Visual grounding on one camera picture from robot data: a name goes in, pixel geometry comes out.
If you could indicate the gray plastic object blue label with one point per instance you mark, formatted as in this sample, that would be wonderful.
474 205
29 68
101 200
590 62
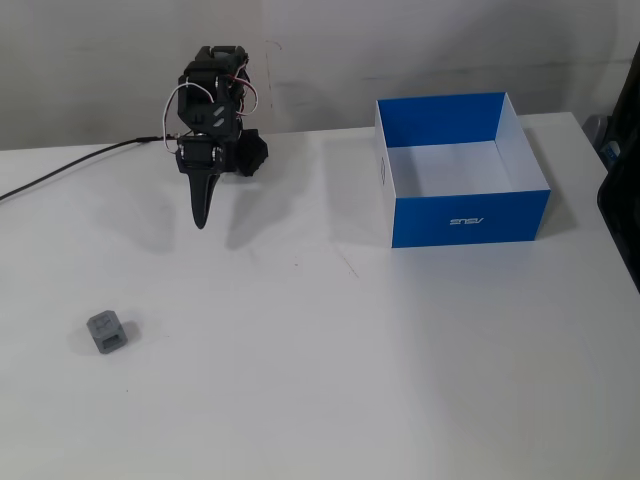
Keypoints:
597 130

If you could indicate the blue and white cardboard box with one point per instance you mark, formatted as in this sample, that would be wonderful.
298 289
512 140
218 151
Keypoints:
465 230

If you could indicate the gray 3D printed block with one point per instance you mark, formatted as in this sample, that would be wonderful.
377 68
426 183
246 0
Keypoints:
106 332

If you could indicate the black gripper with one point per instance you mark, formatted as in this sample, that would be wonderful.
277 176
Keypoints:
198 156

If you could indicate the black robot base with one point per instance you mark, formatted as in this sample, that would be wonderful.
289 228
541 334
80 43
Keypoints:
252 152

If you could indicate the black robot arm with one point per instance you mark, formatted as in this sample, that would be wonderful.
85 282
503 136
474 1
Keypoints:
205 107

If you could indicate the black hard case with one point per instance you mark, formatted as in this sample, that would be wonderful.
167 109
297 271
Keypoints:
625 225

